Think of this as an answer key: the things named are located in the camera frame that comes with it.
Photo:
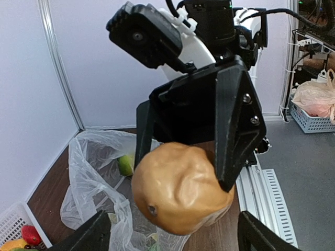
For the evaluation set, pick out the orange-yellow fruit in basket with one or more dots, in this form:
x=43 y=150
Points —
x=18 y=243

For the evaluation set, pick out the grey basket outside cell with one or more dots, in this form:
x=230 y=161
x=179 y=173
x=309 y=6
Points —
x=310 y=124

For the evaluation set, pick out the pink bag outside cell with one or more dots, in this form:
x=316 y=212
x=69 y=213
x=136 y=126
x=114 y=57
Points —
x=315 y=98

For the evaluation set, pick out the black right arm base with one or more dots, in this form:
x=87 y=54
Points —
x=263 y=147

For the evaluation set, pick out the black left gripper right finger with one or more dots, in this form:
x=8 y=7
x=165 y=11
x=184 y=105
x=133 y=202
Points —
x=254 y=235

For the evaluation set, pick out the white perforated plastic basket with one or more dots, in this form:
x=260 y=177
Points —
x=14 y=218

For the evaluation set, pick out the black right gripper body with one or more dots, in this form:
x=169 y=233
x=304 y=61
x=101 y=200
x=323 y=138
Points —
x=185 y=107

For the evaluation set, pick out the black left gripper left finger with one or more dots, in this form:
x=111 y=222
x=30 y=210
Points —
x=94 y=234

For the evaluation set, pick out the clear printed plastic bag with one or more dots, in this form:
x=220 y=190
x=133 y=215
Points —
x=97 y=184

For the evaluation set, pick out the red fruit in basket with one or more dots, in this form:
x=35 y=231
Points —
x=30 y=235

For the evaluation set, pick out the right aluminium corner post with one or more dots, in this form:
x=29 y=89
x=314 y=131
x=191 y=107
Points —
x=46 y=18

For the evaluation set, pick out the yellow-green fruit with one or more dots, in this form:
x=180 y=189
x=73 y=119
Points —
x=126 y=164

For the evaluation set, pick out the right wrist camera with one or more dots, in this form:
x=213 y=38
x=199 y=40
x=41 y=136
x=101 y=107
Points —
x=157 y=39

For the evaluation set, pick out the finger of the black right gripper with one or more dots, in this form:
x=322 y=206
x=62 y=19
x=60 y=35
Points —
x=239 y=124
x=145 y=121

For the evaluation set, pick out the brown potato-like fruit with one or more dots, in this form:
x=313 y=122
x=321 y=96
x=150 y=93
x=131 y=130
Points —
x=175 y=188

